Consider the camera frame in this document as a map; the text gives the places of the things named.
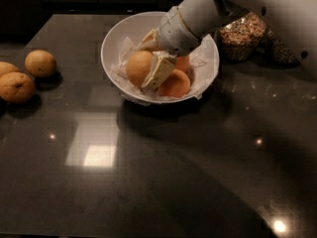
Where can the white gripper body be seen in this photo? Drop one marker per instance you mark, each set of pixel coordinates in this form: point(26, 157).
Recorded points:
point(174, 34)

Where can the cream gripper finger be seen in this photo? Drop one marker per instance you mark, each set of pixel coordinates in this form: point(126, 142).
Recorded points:
point(149, 42)
point(162, 65)

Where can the large front orange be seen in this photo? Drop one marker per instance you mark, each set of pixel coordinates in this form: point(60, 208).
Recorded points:
point(138, 66)

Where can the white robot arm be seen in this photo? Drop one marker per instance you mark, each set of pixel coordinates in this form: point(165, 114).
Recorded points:
point(293, 21)

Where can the back orange in bowl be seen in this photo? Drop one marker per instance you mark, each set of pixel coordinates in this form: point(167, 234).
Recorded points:
point(182, 63)

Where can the white bowl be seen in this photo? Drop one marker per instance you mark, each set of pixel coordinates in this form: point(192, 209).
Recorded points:
point(135, 27)

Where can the right front orange in bowl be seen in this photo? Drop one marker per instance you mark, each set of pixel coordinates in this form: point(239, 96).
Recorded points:
point(176, 85)

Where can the white paper liner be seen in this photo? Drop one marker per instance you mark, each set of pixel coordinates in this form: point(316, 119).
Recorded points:
point(203, 69)

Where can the middle glass jar of grains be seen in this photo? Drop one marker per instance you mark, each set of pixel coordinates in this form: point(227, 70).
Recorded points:
point(240, 39)

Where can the glass jar of grains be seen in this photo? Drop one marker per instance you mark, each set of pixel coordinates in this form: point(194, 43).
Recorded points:
point(277, 51)
point(240, 39)

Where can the right glass jar of grains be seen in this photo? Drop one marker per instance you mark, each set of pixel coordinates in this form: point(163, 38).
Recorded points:
point(277, 51)

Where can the orange on table upper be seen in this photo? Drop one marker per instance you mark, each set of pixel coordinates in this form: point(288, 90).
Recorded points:
point(40, 64)

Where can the orange on table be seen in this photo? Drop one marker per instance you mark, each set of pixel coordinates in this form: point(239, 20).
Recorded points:
point(16, 87)
point(40, 64)

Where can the orange on table front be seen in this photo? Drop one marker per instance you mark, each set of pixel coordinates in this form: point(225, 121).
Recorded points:
point(16, 87)

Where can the orange at left edge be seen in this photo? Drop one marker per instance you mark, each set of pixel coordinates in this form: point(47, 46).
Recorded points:
point(6, 67)

